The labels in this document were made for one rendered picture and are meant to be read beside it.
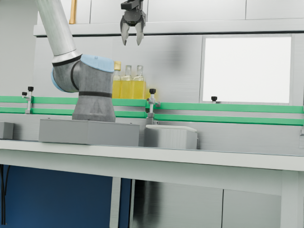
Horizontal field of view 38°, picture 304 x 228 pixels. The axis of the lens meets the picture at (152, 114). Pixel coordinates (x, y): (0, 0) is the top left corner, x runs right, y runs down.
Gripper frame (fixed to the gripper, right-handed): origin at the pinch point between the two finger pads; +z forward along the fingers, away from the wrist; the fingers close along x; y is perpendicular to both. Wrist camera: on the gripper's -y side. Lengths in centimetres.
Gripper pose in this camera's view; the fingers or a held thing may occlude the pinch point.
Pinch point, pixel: (130, 42)
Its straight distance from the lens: 185.7
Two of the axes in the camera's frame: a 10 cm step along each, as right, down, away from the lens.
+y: 2.7, 0.9, 9.6
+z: -0.6, 10.0, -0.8
